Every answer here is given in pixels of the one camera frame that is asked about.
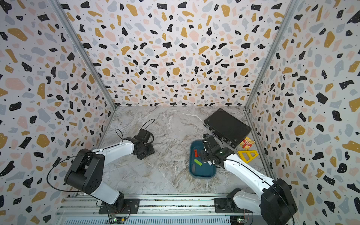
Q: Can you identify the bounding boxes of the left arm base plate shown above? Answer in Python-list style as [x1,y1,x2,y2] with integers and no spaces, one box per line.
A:
[98,198,140,215]

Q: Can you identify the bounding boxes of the teal plastic storage box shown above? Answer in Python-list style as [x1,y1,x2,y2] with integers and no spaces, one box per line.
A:
[189,140,217,180]

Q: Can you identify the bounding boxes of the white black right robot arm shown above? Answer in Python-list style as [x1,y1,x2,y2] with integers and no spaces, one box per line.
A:
[200,134,298,225]

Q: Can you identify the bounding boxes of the red yellow small box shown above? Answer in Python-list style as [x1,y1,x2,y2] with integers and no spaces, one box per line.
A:
[240,137,255,151]

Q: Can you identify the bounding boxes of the yellow triangle ruler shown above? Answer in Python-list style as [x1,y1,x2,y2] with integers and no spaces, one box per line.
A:
[237,150,259,164]

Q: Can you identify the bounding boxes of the aluminium mounting rail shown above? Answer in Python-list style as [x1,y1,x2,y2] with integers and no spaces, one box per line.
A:
[56,193,296,225]

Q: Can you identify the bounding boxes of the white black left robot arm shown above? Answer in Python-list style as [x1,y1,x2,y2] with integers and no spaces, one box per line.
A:
[64,129,155,209]

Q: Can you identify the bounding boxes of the black hard case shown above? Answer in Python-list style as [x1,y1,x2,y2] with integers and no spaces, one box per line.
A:
[203,108,251,149]

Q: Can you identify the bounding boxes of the green usb flash drive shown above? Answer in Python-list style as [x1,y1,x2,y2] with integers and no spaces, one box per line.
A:
[194,159,202,166]

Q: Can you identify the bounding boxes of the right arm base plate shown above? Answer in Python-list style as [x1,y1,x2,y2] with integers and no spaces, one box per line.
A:
[214,198,250,214]

